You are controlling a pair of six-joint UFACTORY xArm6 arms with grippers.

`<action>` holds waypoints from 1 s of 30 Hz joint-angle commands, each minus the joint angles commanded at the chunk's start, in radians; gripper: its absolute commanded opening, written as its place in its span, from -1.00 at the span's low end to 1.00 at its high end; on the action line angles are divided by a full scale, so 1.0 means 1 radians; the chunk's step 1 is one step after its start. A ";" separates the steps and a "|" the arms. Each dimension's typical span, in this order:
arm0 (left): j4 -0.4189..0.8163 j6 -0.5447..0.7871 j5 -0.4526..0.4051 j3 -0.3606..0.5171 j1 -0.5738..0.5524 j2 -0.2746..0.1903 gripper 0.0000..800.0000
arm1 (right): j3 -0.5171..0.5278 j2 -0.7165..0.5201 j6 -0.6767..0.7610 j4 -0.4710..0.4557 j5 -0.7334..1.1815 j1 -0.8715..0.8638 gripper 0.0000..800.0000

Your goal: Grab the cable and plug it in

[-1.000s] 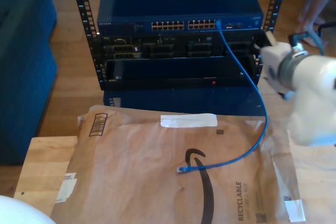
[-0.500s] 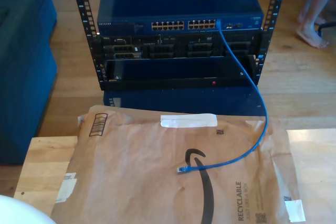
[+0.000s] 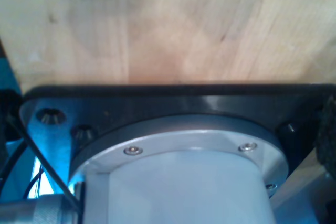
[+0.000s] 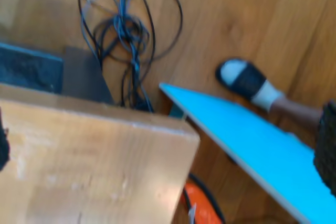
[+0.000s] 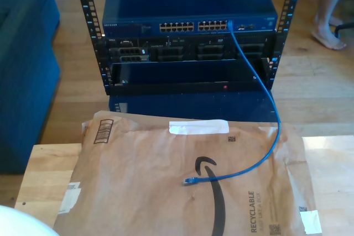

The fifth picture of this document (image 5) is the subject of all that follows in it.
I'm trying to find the blue network cable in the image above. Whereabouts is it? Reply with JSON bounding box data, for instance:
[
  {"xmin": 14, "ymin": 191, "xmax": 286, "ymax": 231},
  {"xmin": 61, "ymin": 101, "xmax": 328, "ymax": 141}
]
[{"xmin": 181, "ymin": 19, "xmax": 282, "ymax": 187}]

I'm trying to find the glossy blue base panel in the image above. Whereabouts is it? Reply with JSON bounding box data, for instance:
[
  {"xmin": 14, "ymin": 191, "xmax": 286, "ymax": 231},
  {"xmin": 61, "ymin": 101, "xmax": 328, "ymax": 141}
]
[{"xmin": 108, "ymin": 92, "xmax": 281, "ymax": 123}]

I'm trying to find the black open rack tray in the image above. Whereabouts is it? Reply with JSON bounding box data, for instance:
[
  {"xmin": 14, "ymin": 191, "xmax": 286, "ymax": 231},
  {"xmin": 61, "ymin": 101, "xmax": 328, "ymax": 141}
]
[{"xmin": 106, "ymin": 57, "xmax": 273, "ymax": 96}]

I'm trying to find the black rack server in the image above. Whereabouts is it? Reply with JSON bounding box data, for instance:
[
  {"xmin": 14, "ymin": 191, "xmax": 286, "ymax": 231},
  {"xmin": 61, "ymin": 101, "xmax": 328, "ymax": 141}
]
[{"xmin": 106, "ymin": 34, "xmax": 277, "ymax": 62}]

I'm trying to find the brown paper mailer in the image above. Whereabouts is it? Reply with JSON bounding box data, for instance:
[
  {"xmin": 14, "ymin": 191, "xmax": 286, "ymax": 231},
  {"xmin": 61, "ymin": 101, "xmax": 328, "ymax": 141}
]
[{"xmin": 53, "ymin": 110, "xmax": 323, "ymax": 236}]

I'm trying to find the blue sofa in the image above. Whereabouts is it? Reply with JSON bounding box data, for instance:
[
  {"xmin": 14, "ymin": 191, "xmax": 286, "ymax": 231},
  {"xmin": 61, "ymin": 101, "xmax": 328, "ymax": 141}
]
[{"xmin": 0, "ymin": 0, "xmax": 61, "ymax": 175}]

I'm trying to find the black office chair base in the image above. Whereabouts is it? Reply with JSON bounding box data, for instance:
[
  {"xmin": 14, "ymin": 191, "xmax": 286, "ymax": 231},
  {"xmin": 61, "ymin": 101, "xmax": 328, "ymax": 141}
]
[{"xmin": 333, "ymin": 0, "xmax": 354, "ymax": 38}]

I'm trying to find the black rack frame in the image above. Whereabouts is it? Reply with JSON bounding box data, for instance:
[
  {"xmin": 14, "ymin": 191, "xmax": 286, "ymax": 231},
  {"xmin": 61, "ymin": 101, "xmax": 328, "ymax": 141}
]
[{"xmin": 74, "ymin": 0, "xmax": 306, "ymax": 96}]

